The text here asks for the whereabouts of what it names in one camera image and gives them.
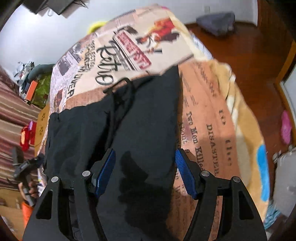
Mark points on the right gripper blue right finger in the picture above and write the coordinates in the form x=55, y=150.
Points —
x=201, y=185

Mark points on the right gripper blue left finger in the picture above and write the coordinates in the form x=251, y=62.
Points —
x=88, y=188

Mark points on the black zip hoodie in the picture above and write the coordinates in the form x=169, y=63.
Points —
x=138, y=121

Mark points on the person left hand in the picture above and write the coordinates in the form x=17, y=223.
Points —
x=32, y=190

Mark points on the red plush toy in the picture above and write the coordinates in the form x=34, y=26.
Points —
x=27, y=138

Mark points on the brown wooden lap desk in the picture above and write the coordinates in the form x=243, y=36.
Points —
x=41, y=128

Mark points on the newspaper print bed cover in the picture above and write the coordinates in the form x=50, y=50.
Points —
x=148, y=42

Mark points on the red striped curtain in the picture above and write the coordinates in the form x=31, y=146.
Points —
x=15, y=114

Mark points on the orange box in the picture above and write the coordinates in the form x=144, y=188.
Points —
x=31, y=90

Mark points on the dark green pillow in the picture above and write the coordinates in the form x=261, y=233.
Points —
x=40, y=69

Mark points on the pink slipper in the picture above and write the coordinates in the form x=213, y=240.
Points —
x=286, y=128

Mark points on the yellow curved foam tube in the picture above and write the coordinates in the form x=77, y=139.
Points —
x=95, y=26

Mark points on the grey backpack on floor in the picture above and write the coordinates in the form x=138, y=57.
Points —
x=218, y=24

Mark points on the white wall socket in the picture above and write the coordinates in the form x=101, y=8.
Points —
x=207, y=9

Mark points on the large black wall television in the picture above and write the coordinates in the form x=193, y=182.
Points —
x=35, y=6

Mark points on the small black wall monitor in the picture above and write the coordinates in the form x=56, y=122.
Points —
x=59, y=6

